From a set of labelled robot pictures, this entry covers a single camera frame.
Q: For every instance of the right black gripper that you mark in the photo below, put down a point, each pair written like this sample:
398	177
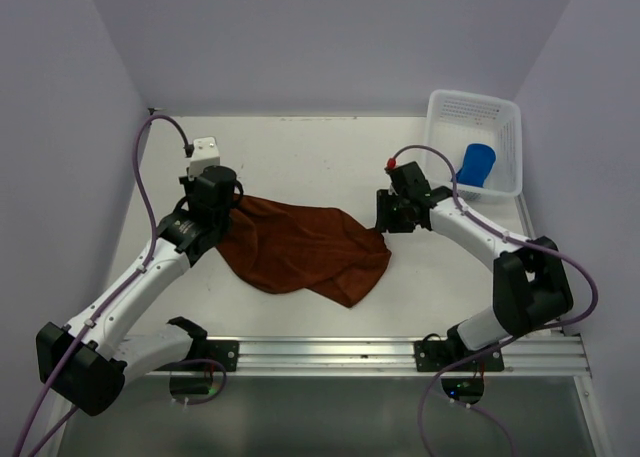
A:
384	221

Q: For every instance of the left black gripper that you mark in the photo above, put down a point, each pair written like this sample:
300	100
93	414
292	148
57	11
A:
187	185

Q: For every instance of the blue towel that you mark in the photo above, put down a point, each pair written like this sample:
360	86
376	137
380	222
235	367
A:
477	164

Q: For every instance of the brown towel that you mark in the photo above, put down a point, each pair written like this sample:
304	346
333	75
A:
280	248

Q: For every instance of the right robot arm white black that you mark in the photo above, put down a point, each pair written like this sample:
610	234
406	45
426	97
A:
529	283

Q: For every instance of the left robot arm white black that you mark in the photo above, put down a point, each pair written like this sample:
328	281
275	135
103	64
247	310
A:
89	360

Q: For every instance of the white plastic basket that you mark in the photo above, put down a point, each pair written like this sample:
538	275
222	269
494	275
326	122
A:
481	136

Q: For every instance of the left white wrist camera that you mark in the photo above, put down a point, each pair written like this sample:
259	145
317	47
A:
205	154

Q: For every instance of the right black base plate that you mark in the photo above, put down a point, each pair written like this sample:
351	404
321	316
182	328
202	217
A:
434	354

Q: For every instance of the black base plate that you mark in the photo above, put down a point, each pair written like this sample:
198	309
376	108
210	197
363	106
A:
223	351
434	354

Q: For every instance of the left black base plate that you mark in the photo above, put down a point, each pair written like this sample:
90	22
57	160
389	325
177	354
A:
223	351

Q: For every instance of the aluminium mounting rail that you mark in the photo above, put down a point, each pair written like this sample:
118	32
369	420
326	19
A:
547	356

